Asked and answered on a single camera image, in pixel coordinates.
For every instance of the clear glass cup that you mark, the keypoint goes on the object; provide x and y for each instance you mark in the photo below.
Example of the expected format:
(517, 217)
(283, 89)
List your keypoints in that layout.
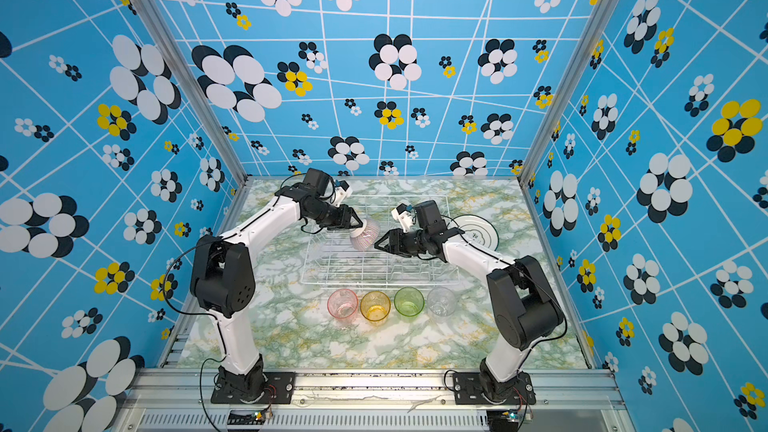
(441, 302)

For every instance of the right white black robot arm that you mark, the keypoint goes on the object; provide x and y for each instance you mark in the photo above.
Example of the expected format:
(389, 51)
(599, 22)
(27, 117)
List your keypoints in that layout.
(525, 309)

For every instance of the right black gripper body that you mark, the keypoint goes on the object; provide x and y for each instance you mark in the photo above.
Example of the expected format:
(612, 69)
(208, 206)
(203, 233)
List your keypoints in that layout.
(408, 244)

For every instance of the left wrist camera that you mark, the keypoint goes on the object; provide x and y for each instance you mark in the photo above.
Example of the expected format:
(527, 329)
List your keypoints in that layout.
(341, 191)

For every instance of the aluminium frame post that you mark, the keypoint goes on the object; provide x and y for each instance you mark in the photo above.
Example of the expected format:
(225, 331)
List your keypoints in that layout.
(595, 26)
(157, 27)

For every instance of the circuit board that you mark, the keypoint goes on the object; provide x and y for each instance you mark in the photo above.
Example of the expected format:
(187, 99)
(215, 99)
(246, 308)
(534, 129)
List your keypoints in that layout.
(242, 418)
(503, 420)

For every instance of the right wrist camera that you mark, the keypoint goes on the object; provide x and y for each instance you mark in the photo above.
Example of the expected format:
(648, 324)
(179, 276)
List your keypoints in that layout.
(404, 215)

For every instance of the yellow glass cup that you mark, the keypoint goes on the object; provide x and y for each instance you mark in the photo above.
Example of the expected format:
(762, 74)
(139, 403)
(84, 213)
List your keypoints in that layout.
(375, 306)

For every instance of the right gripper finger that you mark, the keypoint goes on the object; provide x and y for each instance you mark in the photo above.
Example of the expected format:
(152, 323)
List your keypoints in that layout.
(388, 250)
(387, 241)

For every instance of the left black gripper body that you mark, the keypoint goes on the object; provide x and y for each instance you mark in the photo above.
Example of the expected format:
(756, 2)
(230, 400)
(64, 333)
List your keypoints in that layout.
(334, 217)

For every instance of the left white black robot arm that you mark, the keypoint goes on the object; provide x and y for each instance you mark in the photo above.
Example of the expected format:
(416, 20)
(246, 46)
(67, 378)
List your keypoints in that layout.
(223, 280)

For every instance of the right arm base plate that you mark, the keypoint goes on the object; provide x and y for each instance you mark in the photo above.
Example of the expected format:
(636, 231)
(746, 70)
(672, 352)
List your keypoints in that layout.
(481, 388)

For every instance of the right circuit board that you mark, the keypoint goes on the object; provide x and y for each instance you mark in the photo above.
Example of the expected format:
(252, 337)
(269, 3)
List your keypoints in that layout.
(503, 420)

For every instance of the left aluminium frame post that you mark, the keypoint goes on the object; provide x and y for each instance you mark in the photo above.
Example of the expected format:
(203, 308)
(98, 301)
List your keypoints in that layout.
(157, 27)

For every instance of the white plate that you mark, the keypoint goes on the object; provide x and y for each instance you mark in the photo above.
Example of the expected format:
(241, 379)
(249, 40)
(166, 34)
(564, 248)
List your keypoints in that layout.
(479, 230)

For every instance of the right aluminium frame post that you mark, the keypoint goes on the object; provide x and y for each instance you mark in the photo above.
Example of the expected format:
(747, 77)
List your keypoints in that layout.
(595, 26)

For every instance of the pink glass cup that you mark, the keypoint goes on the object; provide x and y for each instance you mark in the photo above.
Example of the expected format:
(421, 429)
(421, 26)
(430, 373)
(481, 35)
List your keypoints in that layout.
(342, 304)

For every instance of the green glass cup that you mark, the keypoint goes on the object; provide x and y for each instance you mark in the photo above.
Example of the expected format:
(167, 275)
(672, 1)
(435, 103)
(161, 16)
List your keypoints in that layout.
(409, 302)

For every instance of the white wire dish rack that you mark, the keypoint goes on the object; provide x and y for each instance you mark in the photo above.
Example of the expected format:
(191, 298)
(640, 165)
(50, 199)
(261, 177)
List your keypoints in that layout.
(331, 262)

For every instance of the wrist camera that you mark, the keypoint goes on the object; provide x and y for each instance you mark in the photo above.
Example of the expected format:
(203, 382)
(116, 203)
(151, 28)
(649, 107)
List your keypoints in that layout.
(404, 215)
(341, 191)

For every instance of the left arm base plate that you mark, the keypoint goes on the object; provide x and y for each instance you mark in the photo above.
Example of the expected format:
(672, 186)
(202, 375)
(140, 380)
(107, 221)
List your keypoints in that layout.
(271, 388)

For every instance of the left circuit board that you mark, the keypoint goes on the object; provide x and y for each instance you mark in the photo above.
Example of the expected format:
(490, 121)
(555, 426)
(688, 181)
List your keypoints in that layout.
(242, 418)

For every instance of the aluminium front rail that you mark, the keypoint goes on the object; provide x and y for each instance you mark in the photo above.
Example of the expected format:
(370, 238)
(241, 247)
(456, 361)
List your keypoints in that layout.
(374, 400)

